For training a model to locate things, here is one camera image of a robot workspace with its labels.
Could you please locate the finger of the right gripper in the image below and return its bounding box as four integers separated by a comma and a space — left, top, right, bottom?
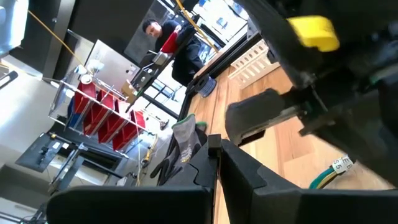
225, 88, 301, 147

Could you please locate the yellow wire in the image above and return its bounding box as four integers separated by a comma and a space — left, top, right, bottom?
315, 172, 338, 190

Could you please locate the white cable label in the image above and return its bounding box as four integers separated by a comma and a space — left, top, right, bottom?
331, 155, 355, 175

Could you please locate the metal shelf rack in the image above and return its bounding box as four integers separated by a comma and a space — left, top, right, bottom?
48, 67, 156, 153

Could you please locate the red storage bin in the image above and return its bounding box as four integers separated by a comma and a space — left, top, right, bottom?
98, 98, 131, 144
111, 109, 147, 152
83, 90, 116, 137
73, 81, 96, 115
160, 30, 180, 54

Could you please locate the blue green cable bundle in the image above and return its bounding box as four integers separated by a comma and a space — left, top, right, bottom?
308, 167, 336, 190

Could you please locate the grey wire spool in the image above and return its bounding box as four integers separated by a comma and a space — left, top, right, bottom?
195, 73, 218, 99

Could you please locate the person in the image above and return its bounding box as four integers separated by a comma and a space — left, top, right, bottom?
142, 18, 206, 88

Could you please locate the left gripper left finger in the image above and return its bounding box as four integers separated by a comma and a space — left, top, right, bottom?
45, 134, 222, 224

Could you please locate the white slotted wiring duct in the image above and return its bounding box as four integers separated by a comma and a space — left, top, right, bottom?
228, 39, 282, 90

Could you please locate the black grey work glove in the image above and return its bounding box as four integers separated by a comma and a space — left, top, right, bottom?
150, 113, 208, 187
194, 120, 209, 149

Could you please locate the black aluminium table frame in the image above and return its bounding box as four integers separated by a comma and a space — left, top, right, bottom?
166, 29, 265, 156

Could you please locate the thick yellow cable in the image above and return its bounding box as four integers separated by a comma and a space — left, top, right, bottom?
175, 0, 220, 53

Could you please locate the thin yellow cord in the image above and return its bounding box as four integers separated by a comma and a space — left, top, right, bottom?
27, 10, 86, 69

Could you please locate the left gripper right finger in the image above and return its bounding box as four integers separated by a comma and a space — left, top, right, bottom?
220, 139, 398, 224

